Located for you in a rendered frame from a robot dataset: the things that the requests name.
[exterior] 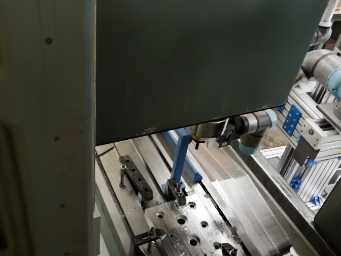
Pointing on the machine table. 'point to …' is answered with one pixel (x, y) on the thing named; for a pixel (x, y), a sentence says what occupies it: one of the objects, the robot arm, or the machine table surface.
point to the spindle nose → (208, 129)
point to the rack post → (179, 162)
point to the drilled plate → (202, 215)
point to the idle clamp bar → (144, 188)
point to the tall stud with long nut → (122, 174)
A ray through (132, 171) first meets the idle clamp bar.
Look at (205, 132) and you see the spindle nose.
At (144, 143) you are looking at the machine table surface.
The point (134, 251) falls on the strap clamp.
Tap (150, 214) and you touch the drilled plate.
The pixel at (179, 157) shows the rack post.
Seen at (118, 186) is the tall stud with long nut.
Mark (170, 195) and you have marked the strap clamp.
